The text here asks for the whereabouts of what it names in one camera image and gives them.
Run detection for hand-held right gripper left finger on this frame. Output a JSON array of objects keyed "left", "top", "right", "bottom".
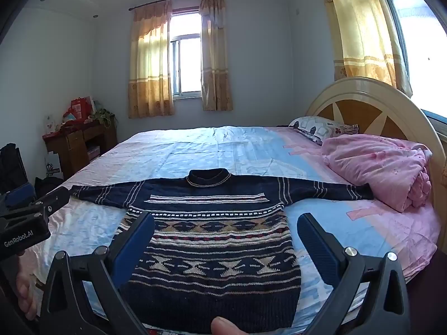
[{"left": 38, "top": 212, "right": 156, "bottom": 335}]

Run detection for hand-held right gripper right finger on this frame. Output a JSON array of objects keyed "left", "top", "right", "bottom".
[{"left": 297, "top": 212, "right": 411, "bottom": 335}]

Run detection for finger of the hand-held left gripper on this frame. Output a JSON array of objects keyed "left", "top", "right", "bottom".
[
  {"left": 28, "top": 186, "right": 71, "bottom": 217},
  {"left": 6, "top": 181, "right": 37, "bottom": 208}
]

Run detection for navy patterned knit sweater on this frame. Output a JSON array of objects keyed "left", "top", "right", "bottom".
[{"left": 70, "top": 168, "right": 375, "bottom": 334}]

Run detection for person's left hand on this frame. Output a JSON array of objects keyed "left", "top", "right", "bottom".
[{"left": 15, "top": 251, "right": 44, "bottom": 322}]

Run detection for person's right hand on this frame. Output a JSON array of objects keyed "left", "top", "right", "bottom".
[{"left": 210, "top": 316, "right": 241, "bottom": 335}]

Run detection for dark bundle on floor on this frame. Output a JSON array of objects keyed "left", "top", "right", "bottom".
[{"left": 34, "top": 176, "right": 65, "bottom": 198}]

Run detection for white carton with black print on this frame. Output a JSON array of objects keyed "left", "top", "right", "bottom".
[{"left": 45, "top": 152, "right": 64, "bottom": 180}]

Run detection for black bag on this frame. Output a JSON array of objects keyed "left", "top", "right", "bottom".
[{"left": 0, "top": 143, "right": 28, "bottom": 196}]

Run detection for brown wooden desk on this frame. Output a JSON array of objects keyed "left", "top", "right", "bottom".
[{"left": 42, "top": 120, "right": 118, "bottom": 180}]

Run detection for red packet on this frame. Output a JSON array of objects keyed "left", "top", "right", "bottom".
[{"left": 62, "top": 110, "right": 84, "bottom": 126}]

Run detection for pink pillow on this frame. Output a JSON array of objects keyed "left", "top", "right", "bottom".
[{"left": 320, "top": 134, "right": 434, "bottom": 213}]

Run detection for red bag on desk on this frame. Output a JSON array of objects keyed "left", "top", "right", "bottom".
[{"left": 71, "top": 97, "right": 95, "bottom": 121}]

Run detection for patterned pillow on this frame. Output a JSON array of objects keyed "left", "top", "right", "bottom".
[{"left": 288, "top": 116, "right": 360, "bottom": 146}]

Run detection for bed with pastel sheet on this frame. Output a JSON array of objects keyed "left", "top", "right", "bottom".
[{"left": 26, "top": 126, "right": 442, "bottom": 335}]

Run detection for wide yellow window curtain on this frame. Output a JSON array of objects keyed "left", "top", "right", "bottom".
[{"left": 127, "top": 0, "right": 175, "bottom": 119}]

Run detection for cream wooden headboard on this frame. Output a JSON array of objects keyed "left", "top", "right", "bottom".
[{"left": 305, "top": 77, "right": 447, "bottom": 213}]

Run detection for narrow yellow window curtain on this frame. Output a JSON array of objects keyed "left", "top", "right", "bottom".
[{"left": 199, "top": 0, "right": 234, "bottom": 111}]

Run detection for small window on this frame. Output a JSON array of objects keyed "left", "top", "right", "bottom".
[{"left": 169, "top": 12, "right": 203, "bottom": 99}]

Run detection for large window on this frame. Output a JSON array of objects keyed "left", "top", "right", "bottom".
[{"left": 381, "top": 0, "right": 447, "bottom": 119}]

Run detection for large yellow curtain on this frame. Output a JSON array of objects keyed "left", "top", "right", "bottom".
[{"left": 316, "top": 0, "right": 413, "bottom": 98}]

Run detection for dark curtain rod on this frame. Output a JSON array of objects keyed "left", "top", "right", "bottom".
[{"left": 129, "top": 0, "right": 228, "bottom": 11}]

